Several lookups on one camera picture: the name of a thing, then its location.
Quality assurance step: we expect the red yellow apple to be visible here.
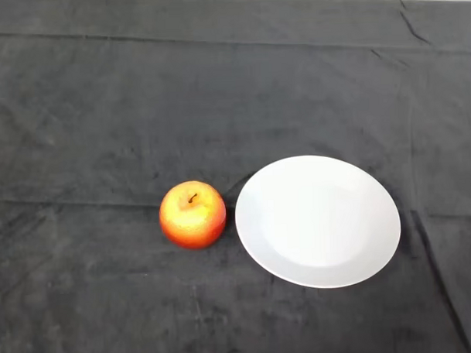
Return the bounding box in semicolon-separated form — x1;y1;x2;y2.
158;179;228;252

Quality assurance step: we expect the white round plate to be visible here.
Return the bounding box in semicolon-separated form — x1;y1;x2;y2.
234;152;404;293

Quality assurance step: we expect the black table cloth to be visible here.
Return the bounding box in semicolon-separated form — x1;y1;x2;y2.
0;0;471;353

